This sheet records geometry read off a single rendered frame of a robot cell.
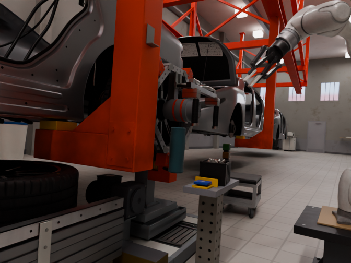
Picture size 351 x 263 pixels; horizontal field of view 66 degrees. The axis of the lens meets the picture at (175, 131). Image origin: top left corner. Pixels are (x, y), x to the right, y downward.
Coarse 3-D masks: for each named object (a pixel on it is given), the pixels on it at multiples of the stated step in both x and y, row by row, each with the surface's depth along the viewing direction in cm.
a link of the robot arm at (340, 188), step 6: (348, 168) 136; (342, 174) 137; (348, 174) 133; (342, 180) 135; (348, 180) 132; (342, 186) 135; (348, 186) 132; (342, 192) 135; (348, 192) 132; (342, 198) 135; (348, 198) 132; (342, 204) 135; (348, 204) 132; (348, 210) 132
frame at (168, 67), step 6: (168, 66) 158; (174, 66) 165; (168, 72) 158; (174, 72) 166; (180, 72) 172; (162, 78) 153; (186, 78) 180; (156, 108) 148; (156, 114) 149; (156, 126) 149; (186, 126) 191; (192, 126) 193; (156, 132) 150; (186, 132) 187; (156, 138) 152; (162, 138) 156; (186, 138) 186; (156, 144) 159; (162, 144) 157; (156, 150) 160; (162, 150) 158; (168, 150) 164
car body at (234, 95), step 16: (240, 80) 558; (224, 96) 435; (240, 96) 483; (256, 96) 714; (208, 112) 423; (224, 112) 432; (240, 112) 504; (256, 112) 852; (192, 128) 430; (208, 128) 427; (224, 128) 435; (240, 128) 514; (256, 128) 643
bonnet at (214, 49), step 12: (192, 36) 470; (204, 36) 461; (192, 48) 496; (204, 48) 487; (216, 48) 478; (192, 60) 516; (204, 60) 506; (216, 60) 496; (228, 60) 485; (192, 72) 531; (216, 72) 510; (228, 72) 499; (216, 84) 520; (228, 84) 509
